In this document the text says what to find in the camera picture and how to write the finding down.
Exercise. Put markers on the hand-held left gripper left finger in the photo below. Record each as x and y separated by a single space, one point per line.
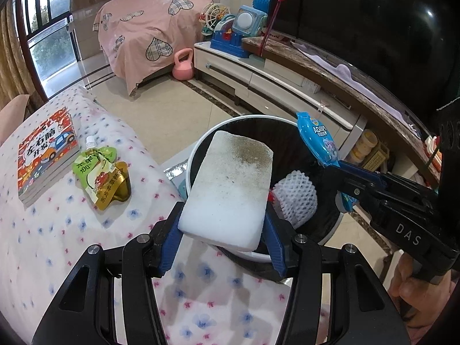
169 239

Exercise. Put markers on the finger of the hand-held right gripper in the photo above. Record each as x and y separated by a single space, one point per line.
354 168
359 190

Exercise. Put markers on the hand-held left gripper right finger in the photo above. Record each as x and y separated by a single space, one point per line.
276 246

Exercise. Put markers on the blue snack packet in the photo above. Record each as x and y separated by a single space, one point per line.
316 136

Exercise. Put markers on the black bin with white rim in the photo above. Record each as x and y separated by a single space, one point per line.
287 140

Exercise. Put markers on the white foam block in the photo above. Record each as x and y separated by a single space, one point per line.
226 194

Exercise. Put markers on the person's right hand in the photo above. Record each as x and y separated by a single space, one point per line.
406 284

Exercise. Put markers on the yellow round container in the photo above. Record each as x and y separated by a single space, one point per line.
363 147

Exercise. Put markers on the yellow box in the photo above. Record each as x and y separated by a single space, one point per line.
379 158

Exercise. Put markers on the white foam fruit net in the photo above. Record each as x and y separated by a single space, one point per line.
296 197

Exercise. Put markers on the silver foil mat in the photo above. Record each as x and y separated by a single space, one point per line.
176 174

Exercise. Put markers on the green drink pouch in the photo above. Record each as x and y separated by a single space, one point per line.
97 176

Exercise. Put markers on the pale lavender cloth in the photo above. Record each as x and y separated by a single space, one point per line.
345 72

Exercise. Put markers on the floral white tablecloth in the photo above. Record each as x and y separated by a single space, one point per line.
72 240

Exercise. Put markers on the white tv cabinet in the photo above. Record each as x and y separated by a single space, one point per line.
287 86

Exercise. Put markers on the black television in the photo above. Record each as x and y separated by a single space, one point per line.
359 25

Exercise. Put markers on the orange children's book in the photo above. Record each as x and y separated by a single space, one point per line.
43 151

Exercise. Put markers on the pink kettlebell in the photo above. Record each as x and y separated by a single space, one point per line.
183 66

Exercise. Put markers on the thin red pole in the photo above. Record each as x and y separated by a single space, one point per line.
276 7

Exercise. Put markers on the blue and red toy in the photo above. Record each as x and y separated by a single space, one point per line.
228 41

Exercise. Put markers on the light blue square toy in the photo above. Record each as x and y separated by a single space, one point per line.
249 21

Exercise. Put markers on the blue spiky ball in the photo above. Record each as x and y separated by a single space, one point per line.
261 1

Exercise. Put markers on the beige sofa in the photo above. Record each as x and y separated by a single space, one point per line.
12 109

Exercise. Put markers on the toy ferris wheel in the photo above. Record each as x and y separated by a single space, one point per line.
212 19

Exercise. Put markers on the pink heart print cover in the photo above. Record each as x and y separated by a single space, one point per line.
143 25

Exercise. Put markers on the glass balcony door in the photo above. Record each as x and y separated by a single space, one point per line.
50 43

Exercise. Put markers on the beige patterned curtain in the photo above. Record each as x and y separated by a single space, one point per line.
14 61

